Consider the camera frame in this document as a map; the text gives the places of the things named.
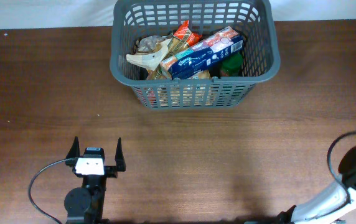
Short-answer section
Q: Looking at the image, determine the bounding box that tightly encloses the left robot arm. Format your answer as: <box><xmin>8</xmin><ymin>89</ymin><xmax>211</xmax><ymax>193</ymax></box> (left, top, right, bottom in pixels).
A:
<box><xmin>64</xmin><ymin>137</ymin><xmax>126</xmax><ymax>224</ymax></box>

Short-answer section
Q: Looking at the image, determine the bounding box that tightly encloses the brown snack bag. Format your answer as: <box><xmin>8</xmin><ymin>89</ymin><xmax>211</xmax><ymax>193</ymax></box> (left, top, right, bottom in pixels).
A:
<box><xmin>146</xmin><ymin>70</ymin><xmax>211</xmax><ymax>107</ymax></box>

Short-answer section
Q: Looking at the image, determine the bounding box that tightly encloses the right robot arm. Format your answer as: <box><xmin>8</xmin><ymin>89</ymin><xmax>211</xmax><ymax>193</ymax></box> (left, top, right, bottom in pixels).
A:
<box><xmin>273</xmin><ymin>131</ymin><xmax>356</xmax><ymax>223</ymax></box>

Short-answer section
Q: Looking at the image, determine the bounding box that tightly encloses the Kleenex tissue multipack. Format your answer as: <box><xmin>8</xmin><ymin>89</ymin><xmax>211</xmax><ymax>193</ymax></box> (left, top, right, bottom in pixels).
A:
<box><xmin>159</xmin><ymin>26</ymin><xmax>244</xmax><ymax>80</ymax></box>

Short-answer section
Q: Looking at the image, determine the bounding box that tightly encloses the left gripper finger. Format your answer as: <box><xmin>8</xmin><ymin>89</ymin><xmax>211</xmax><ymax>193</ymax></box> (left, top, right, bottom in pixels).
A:
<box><xmin>65</xmin><ymin>136</ymin><xmax>80</xmax><ymax>166</ymax></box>
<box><xmin>115</xmin><ymin>138</ymin><xmax>126</xmax><ymax>172</ymax></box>

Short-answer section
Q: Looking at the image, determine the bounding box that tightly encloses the small brown paper packet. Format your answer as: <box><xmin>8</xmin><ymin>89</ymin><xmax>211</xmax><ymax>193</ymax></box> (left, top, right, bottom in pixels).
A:
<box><xmin>126</xmin><ymin>35</ymin><xmax>172</xmax><ymax>71</ymax></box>

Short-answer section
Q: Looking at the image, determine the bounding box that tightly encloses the grey plastic basket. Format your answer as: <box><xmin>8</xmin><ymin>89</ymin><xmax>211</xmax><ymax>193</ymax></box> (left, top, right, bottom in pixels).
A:
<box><xmin>110</xmin><ymin>0</ymin><xmax>281</xmax><ymax>109</ymax></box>

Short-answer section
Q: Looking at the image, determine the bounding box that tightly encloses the green lid jar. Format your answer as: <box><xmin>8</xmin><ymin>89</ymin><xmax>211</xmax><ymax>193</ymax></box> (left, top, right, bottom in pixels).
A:
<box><xmin>220</xmin><ymin>53</ymin><xmax>243</xmax><ymax>77</ymax></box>

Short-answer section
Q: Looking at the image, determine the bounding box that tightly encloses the orange spaghetti packet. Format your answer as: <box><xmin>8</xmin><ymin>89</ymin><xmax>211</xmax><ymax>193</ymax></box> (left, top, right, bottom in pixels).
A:
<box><xmin>146</xmin><ymin>20</ymin><xmax>202</xmax><ymax>80</ymax></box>

